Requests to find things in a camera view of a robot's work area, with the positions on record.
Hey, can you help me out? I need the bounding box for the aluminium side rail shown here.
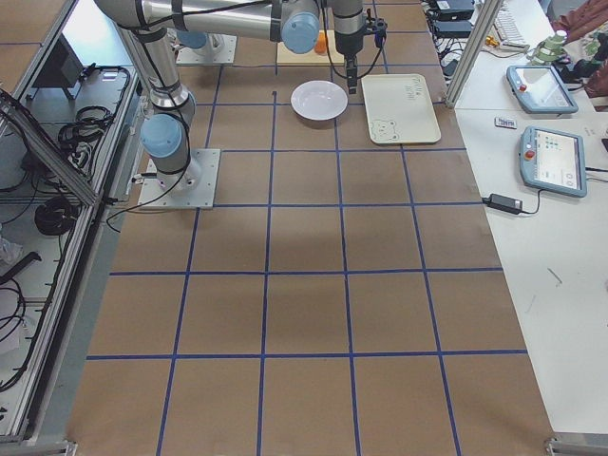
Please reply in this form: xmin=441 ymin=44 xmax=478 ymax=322
xmin=1 ymin=66 xmax=139 ymax=446

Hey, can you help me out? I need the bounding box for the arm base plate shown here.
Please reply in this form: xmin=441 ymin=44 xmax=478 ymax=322
xmin=138 ymin=148 xmax=221 ymax=210
xmin=177 ymin=34 xmax=238 ymax=67

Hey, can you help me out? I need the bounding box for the aluminium frame post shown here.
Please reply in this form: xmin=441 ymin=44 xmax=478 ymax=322
xmin=445 ymin=0 xmax=504 ymax=108

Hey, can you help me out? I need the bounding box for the orange fruit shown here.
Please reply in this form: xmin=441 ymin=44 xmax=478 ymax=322
xmin=313 ymin=30 xmax=328 ymax=55

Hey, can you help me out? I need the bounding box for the small blue white box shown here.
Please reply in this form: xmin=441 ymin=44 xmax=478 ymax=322
xmin=494 ymin=116 xmax=518 ymax=129

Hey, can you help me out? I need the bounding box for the blue teach pendant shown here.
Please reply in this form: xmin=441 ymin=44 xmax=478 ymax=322
xmin=519 ymin=126 xmax=587 ymax=198
xmin=505 ymin=66 xmax=579 ymax=115

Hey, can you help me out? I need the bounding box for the coiled black cable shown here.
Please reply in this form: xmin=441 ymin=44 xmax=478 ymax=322
xmin=33 ymin=195 xmax=80 ymax=238

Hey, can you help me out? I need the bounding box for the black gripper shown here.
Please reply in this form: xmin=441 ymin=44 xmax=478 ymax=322
xmin=331 ymin=0 xmax=386 ymax=94

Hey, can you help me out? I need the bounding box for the black power adapter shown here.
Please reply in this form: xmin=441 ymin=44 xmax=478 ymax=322
xmin=482 ymin=193 xmax=523 ymax=215

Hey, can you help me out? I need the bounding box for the white round plate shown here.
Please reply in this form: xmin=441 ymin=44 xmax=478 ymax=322
xmin=291 ymin=81 xmax=348 ymax=121

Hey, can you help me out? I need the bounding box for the cream bear tray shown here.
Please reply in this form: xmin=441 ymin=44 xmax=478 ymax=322
xmin=361 ymin=73 xmax=441 ymax=145

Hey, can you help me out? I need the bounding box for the white keyboard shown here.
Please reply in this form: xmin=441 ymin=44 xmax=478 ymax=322
xmin=493 ymin=7 xmax=529 ymax=52

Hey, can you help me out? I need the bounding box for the near blue teach pendant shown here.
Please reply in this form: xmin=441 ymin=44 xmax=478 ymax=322
xmin=519 ymin=126 xmax=587 ymax=198

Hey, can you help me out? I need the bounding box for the bamboo cutting board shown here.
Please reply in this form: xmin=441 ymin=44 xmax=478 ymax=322
xmin=276 ymin=29 xmax=344 ymax=66

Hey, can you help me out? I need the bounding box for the far blue teach pendant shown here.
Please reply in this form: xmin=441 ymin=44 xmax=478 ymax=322
xmin=505 ymin=66 xmax=579 ymax=115

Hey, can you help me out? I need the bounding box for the black power brick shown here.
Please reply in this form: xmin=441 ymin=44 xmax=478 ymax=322
xmin=430 ymin=20 xmax=472 ymax=38

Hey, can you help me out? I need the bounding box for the black monitor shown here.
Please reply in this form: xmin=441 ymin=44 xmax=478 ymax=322
xmin=32 ymin=34 xmax=85 ymax=100

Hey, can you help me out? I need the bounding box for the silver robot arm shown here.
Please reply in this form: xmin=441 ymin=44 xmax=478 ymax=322
xmin=175 ymin=29 xmax=224 ymax=52
xmin=97 ymin=1 xmax=387 ymax=196

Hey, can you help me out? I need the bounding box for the green white bottle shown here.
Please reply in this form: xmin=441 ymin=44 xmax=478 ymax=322
xmin=528 ymin=30 xmax=567 ymax=66

